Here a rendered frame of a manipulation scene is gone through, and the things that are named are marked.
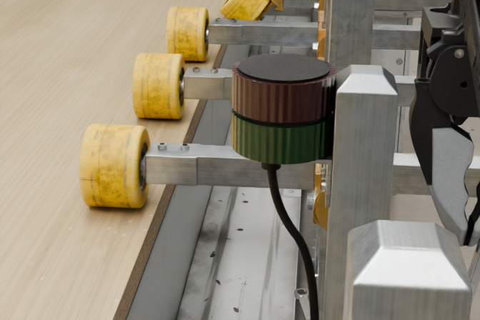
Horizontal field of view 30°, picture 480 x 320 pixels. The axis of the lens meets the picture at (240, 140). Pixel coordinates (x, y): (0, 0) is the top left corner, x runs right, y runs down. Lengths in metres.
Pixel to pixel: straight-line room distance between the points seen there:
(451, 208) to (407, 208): 2.39
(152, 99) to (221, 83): 0.08
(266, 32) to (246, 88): 0.82
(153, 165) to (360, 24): 0.24
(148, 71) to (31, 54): 0.37
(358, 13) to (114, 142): 0.26
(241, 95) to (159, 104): 0.57
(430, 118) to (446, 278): 0.32
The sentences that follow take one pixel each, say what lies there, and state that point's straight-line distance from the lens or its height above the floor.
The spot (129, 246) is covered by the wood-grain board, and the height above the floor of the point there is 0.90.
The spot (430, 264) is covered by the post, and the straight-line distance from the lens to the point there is 0.27.
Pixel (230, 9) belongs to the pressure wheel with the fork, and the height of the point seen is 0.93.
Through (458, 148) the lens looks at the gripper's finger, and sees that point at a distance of 0.59.
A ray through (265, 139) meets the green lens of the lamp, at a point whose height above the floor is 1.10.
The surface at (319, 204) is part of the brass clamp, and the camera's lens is 0.78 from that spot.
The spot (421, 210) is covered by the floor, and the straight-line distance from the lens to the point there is 3.00.
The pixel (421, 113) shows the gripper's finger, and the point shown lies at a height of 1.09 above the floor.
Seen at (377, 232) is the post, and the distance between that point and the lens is 0.28.
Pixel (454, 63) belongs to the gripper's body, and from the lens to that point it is 0.57.
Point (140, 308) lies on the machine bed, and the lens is 0.96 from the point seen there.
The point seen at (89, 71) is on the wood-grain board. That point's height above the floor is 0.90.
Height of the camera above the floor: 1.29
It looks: 22 degrees down
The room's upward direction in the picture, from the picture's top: 1 degrees clockwise
